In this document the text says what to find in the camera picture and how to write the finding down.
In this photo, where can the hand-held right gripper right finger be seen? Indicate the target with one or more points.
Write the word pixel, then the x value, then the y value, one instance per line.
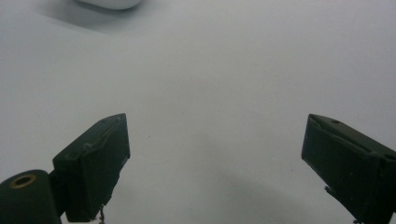
pixel 351 168

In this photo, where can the white rounded object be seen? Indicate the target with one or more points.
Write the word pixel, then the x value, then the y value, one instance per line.
pixel 109 3

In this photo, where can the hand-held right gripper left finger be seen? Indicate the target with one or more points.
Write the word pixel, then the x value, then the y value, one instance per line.
pixel 90 168

